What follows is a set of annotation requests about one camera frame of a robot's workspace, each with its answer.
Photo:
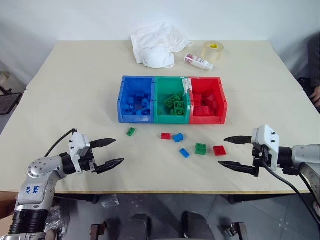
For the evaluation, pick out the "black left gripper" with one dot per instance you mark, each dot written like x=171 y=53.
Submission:
x=88 y=163

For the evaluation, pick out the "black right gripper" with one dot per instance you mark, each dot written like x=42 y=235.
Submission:
x=261 y=156

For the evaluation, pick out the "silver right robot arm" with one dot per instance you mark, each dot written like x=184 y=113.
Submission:
x=303 y=155

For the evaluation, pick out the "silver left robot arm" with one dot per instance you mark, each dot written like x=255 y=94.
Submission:
x=40 y=172

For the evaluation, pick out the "bystander bare hand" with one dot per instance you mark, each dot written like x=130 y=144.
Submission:
x=317 y=96

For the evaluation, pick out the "square red toy brick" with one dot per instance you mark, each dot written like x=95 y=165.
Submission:
x=219 y=150

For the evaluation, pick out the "small green toy brick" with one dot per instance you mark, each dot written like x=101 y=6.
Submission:
x=131 y=131

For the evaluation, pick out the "square green toy brick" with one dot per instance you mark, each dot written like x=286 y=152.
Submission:
x=200 y=149

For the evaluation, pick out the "crumpled clear plastic wrap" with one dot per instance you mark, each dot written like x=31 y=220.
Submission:
x=110 y=201

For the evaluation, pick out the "flat blue toy brick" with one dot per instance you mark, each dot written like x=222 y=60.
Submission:
x=185 y=153

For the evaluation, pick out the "blue plastic bin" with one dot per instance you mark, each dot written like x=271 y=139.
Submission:
x=123 y=100

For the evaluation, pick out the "large red toy brick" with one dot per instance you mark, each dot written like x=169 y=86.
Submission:
x=202 y=111

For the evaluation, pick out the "red plastic bin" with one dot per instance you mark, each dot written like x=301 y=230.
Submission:
x=220 y=100

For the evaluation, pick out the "small red toy brick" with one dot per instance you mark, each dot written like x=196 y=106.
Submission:
x=166 y=136

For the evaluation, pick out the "green plastic bin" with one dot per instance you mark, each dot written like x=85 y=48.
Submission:
x=160 y=115

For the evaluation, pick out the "brown metal foot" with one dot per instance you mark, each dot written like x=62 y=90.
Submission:
x=236 y=231
x=100 y=230

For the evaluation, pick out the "clear plastic sheet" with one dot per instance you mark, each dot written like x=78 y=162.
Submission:
x=58 y=220

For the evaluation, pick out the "long green toy brick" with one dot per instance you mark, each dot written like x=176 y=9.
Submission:
x=172 y=99

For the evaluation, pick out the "white tape strip on bins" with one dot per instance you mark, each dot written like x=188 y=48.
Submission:
x=186 y=86

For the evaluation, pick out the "small white plastic bottle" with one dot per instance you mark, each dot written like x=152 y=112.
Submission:
x=197 y=61

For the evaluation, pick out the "clear tape roll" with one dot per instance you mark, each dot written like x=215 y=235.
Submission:
x=212 y=52

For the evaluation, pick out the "black metal stand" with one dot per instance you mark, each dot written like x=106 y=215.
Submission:
x=8 y=101

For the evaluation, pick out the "crumpled white cloth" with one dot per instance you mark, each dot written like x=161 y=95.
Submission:
x=157 y=46

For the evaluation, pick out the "seated person in dark clothes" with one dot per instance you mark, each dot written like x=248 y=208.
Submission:
x=314 y=60

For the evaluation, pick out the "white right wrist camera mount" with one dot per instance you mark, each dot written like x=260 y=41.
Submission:
x=266 y=140

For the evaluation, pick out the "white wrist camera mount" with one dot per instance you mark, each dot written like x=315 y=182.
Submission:
x=78 y=145
x=266 y=140

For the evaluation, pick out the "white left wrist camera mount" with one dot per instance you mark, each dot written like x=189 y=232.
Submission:
x=78 y=145

